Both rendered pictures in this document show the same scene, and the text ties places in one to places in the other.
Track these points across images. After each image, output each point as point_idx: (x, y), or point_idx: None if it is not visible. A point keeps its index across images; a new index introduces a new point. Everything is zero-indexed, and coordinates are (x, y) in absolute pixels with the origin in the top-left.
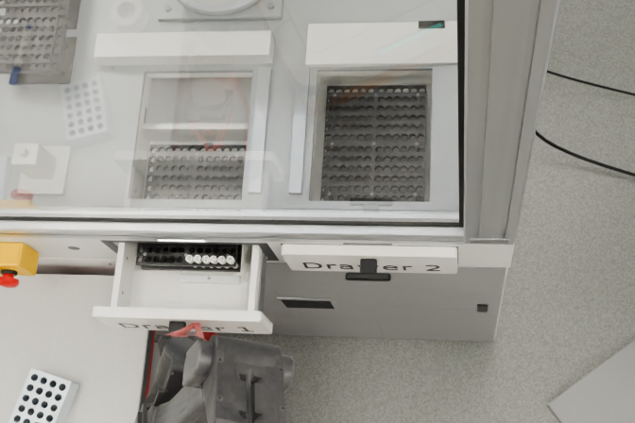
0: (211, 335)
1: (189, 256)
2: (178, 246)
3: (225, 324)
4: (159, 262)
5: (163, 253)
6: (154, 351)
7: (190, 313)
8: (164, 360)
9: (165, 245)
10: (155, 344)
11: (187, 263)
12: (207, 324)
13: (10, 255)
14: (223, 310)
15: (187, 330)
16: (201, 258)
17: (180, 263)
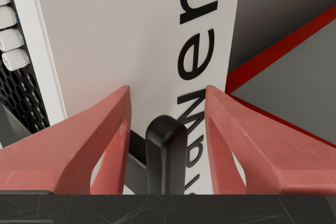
0: (335, 10)
1: (3, 60)
2: (19, 75)
3: None
4: (46, 122)
5: (35, 107)
6: (300, 121)
7: (54, 122)
8: None
9: (25, 97)
10: (288, 115)
11: (31, 66)
12: (141, 55)
13: None
14: None
15: (112, 156)
16: (12, 28)
17: (36, 83)
